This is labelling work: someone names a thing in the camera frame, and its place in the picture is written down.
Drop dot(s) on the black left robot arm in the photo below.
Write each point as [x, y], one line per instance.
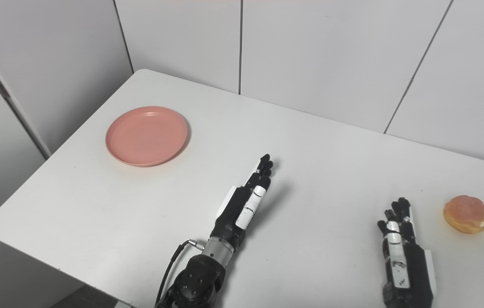
[197, 280]

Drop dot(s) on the pink round plate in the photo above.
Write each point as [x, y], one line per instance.
[146, 136]

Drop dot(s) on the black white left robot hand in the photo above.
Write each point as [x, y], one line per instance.
[237, 214]

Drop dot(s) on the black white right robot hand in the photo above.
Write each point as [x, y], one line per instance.
[408, 265]

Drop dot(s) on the cream puff pastry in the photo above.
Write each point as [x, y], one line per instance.
[467, 214]

